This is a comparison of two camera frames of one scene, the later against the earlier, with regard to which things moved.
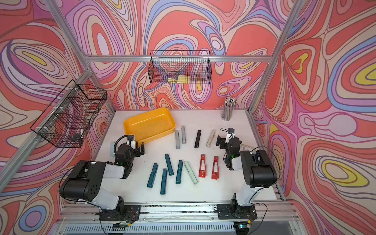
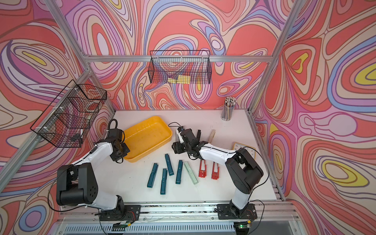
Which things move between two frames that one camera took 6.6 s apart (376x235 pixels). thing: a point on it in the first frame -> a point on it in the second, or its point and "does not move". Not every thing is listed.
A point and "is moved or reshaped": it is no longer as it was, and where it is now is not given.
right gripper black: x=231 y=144 -> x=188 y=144
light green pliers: x=194 y=180 does not move
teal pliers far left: x=150 y=181 does not move
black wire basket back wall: x=186 y=67 does not move
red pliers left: x=202 y=171 does not move
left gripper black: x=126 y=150 -> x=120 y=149
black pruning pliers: x=196 y=146 does not move
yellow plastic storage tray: x=150 y=124 is moved or reshaped
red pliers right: x=215 y=175 does not move
